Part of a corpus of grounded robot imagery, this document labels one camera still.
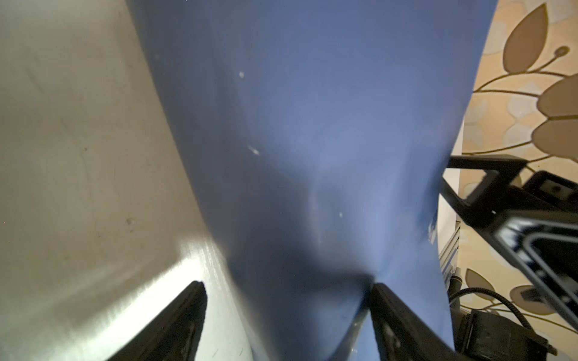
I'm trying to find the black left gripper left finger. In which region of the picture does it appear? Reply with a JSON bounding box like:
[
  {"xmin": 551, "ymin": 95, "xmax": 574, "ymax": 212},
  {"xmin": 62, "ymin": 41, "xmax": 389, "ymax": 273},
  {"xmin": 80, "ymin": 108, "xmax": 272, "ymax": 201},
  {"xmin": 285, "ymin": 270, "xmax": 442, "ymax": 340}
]
[{"xmin": 110, "ymin": 281, "xmax": 208, "ymax": 361}]

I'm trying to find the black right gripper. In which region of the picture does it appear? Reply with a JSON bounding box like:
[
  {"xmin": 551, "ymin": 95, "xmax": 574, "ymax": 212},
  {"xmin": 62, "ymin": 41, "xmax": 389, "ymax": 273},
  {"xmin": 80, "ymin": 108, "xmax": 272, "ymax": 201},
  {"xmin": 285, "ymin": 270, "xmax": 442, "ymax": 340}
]
[{"xmin": 440, "ymin": 155, "xmax": 577, "ymax": 329}]

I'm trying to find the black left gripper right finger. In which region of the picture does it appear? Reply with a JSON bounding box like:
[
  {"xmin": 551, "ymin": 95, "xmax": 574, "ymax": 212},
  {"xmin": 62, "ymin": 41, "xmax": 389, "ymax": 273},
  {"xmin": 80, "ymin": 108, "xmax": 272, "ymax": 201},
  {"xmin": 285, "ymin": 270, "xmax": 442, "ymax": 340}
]
[{"xmin": 369, "ymin": 284, "xmax": 468, "ymax": 361}]

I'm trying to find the blue wrapping paper sheet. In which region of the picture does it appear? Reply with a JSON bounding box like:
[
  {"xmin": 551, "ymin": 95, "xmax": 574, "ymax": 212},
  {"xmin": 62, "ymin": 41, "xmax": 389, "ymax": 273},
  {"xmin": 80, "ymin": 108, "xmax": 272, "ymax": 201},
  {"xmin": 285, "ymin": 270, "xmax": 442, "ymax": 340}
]
[{"xmin": 127, "ymin": 1, "xmax": 496, "ymax": 360}]

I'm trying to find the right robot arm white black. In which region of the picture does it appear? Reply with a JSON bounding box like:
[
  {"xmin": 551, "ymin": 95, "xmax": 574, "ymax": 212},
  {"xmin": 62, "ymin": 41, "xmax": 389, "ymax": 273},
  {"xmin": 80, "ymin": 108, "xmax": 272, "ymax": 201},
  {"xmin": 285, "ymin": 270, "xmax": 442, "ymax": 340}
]
[{"xmin": 441, "ymin": 156, "xmax": 577, "ymax": 360}]

